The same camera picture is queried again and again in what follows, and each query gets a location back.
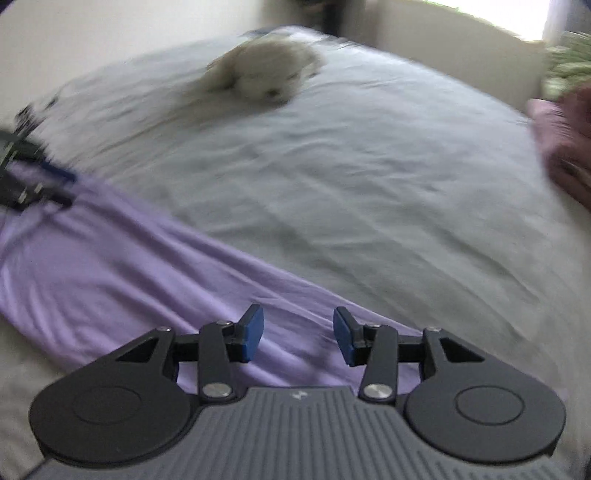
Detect white plush dog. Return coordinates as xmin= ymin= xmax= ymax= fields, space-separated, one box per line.
xmin=185 ymin=37 xmax=324 ymax=104

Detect light purple garment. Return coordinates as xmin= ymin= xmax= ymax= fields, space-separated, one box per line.
xmin=0 ymin=161 xmax=430 ymax=402

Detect grey patterned curtain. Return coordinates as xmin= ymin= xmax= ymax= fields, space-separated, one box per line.
xmin=542 ymin=0 xmax=591 ymax=47

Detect bed with grey sheet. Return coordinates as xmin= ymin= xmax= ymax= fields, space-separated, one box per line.
xmin=0 ymin=25 xmax=591 ymax=480

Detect green patterned cloth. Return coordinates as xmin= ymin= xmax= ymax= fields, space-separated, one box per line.
xmin=542 ymin=32 xmax=591 ymax=100

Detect window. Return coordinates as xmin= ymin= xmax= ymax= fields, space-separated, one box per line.
xmin=429 ymin=0 xmax=550 ymax=42

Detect hanging dark clothes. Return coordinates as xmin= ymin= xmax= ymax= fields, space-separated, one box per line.
xmin=295 ymin=0 xmax=377 ymax=35

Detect pink folded blanket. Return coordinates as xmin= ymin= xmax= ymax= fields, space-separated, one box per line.
xmin=526 ymin=85 xmax=591 ymax=208

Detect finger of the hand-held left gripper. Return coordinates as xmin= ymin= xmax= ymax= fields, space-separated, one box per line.
xmin=28 ymin=156 xmax=78 ymax=184
xmin=0 ymin=172 xmax=75 ymax=213

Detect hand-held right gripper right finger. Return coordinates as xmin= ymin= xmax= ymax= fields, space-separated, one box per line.
xmin=333 ymin=306 xmax=485 ymax=401

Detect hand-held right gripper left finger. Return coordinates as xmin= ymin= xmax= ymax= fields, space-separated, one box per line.
xmin=115 ymin=304 xmax=265 ymax=400

